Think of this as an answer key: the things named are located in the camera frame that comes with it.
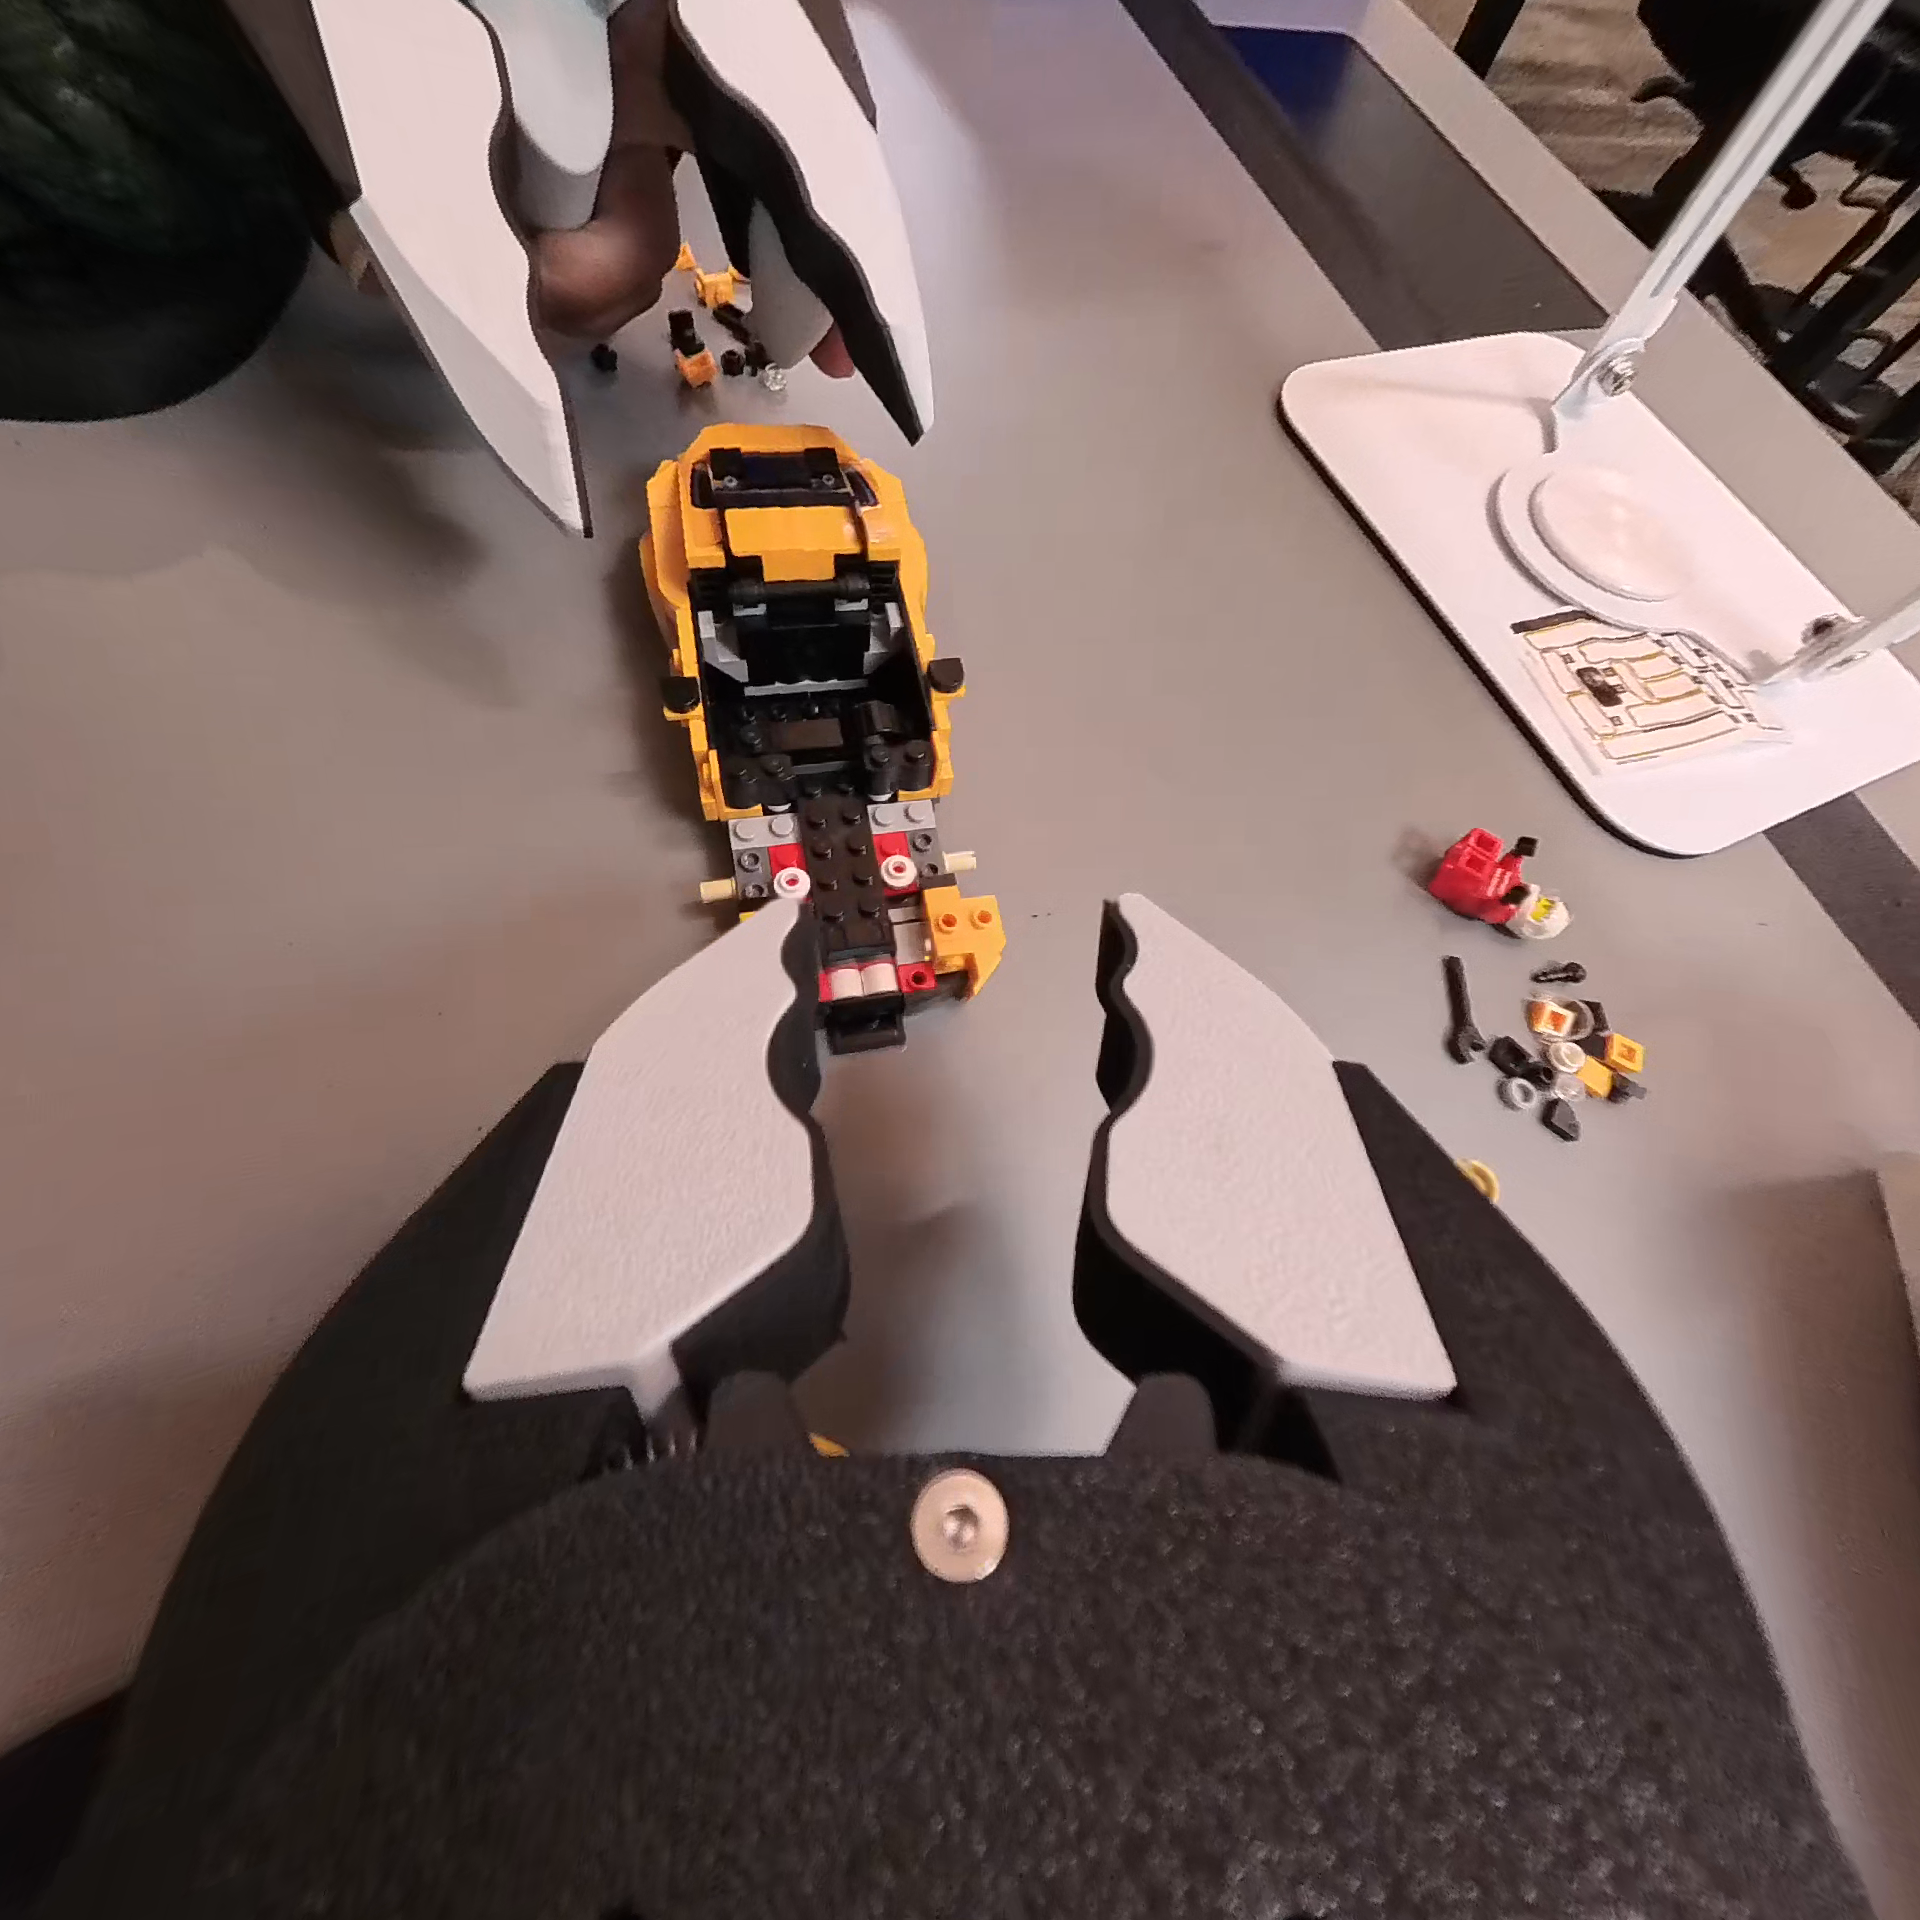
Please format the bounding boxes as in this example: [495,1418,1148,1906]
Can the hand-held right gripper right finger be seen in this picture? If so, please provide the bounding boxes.
[1071,896,1461,1451]

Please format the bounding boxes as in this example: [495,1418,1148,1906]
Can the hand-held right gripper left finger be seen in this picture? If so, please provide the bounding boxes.
[461,908,853,1450]

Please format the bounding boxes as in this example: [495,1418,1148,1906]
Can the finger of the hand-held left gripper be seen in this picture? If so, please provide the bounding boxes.
[305,0,593,540]
[668,0,936,449]

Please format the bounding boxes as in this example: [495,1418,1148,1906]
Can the cluster of small toy parts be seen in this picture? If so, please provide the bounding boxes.
[591,241,793,396]

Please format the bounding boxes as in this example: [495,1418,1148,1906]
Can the yellow toy brick car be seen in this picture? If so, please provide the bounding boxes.
[639,423,1007,1058]

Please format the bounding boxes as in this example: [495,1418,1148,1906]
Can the person's left forearm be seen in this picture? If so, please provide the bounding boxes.
[0,0,357,425]

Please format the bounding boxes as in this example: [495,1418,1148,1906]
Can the person's left hand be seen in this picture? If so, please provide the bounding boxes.
[532,0,680,340]

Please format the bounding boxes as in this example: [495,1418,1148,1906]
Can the pile of small toy bricks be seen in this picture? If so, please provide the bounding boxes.
[1492,959,1652,1146]

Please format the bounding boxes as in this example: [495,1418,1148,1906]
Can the red toy minifigure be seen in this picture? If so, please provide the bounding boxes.
[1421,825,1577,945]

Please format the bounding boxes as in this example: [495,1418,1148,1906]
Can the white book stand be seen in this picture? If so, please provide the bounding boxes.
[1277,0,1920,859]

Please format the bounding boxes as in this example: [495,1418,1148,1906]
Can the clear sticker sheet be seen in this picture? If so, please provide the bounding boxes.
[1505,609,1797,778]

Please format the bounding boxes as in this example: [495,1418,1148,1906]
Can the black office chair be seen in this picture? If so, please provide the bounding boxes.
[1597,0,1920,472]

